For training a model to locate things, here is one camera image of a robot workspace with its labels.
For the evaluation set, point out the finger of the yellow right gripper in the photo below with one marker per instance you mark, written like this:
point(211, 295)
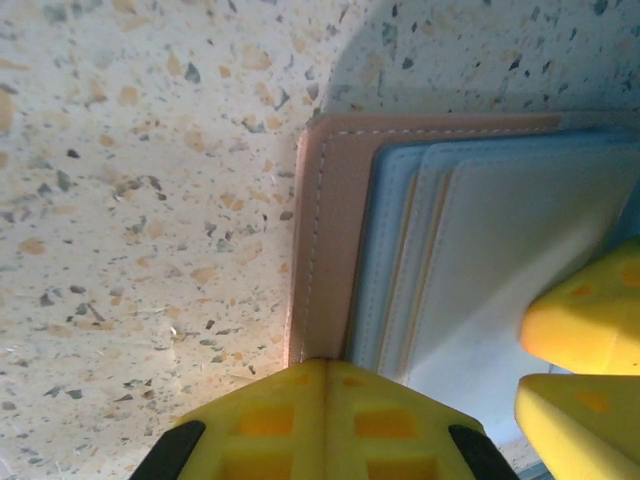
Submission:
point(590, 430)
point(595, 325)

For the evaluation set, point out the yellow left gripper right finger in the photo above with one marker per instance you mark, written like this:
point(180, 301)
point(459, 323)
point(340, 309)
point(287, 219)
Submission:
point(390, 435)

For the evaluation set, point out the tan leather card holder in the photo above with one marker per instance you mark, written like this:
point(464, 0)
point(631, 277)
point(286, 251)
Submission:
point(325, 225)

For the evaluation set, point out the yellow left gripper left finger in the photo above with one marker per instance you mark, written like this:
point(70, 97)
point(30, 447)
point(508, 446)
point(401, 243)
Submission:
point(270, 435)

